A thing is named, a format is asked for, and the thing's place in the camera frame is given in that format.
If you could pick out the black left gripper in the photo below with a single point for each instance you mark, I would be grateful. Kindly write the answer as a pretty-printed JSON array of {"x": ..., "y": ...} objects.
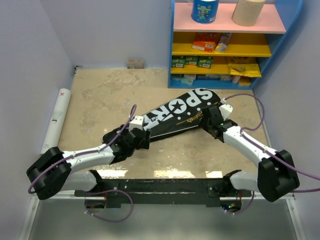
[{"x": 144, "y": 143}]

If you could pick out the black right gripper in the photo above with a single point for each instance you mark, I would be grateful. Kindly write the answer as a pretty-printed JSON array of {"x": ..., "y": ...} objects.
[{"x": 204, "y": 124}]

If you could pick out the black racket cover bag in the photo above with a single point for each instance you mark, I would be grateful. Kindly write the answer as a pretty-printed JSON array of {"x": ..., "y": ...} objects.
[{"x": 180, "y": 114}]

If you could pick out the white shuttlecock tube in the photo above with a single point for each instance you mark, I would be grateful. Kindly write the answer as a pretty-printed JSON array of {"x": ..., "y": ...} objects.
[{"x": 57, "y": 119}]

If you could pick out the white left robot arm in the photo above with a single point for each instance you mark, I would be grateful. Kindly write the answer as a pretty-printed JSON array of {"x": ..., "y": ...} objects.
[{"x": 49, "y": 173}]

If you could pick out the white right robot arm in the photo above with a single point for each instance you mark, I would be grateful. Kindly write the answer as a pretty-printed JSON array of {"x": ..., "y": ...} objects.
[{"x": 275, "y": 176}]

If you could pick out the green box right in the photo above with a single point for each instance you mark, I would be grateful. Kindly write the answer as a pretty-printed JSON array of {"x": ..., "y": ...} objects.
[{"x": 205, "y": 62}]

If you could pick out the green box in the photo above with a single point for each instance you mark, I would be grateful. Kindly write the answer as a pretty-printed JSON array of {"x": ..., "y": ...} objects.
[
  {"x": 178, "y": 61},
  {"x": 191, "y": 60},
  {"x": 205, "y": 62}
]

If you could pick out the yellow snack bag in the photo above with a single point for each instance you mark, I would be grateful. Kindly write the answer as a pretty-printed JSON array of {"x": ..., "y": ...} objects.
[{"x": 243, "y": 66}]

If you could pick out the green box middle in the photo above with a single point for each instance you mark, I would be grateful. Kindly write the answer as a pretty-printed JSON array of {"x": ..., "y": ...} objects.
[{"x": 191, "y": 60}]

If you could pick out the blue shelf unit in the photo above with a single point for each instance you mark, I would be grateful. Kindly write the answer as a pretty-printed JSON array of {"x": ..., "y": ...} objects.
[{"x": 263, "y": 41}]

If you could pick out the green box left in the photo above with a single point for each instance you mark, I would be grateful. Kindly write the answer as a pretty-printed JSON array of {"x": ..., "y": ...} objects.
[{"x": 178, "y": 61}]

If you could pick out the small pink box behind table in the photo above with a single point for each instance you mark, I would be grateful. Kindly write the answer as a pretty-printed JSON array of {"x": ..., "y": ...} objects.
[{"x": 135, "y": 63}]

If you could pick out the orange snack box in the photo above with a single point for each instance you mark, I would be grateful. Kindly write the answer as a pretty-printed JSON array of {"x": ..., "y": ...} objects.
[{"x": 205, "y": 41}]

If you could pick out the silver snack pouch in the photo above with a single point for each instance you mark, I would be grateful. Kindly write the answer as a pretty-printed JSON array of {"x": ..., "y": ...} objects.
[{"x": 223, "y": 42}]

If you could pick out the blue wrapped paper roll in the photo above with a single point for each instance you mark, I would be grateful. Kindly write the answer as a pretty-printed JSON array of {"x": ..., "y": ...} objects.
[{"x": 204, "y": 11}]

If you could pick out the brown paper towel roll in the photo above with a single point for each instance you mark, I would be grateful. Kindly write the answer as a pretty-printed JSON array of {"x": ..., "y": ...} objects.
[{"x": 246, "y": 12}]

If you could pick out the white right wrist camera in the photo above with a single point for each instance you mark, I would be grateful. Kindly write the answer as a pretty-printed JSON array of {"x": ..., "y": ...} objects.
[{"x": 225, "y": 109}]

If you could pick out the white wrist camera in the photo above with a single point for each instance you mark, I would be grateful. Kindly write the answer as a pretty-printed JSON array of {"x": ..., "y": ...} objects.
[
  {"x": 225, "y": 109},
  {"x": 136, "y": 123}
]

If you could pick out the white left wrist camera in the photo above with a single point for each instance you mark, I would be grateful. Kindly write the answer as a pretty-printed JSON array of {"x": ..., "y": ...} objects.
[{"x": 136, "y": 123}]

